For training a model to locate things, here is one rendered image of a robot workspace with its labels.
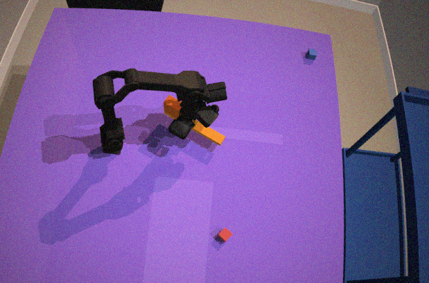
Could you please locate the orange l-shaped bar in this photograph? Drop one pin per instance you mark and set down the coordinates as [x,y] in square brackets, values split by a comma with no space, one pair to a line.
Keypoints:
[172,108]

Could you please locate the small blue cube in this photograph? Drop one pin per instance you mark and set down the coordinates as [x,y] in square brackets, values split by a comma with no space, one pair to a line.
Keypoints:
[311,54]

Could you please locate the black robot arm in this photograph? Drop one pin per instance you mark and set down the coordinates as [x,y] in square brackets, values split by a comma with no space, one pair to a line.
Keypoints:
[190,87]

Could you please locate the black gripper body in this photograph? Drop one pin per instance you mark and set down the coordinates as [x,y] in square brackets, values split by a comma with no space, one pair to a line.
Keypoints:
[181,128]

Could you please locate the red cube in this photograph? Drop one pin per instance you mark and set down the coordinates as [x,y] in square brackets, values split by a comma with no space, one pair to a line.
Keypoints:
[225,234]

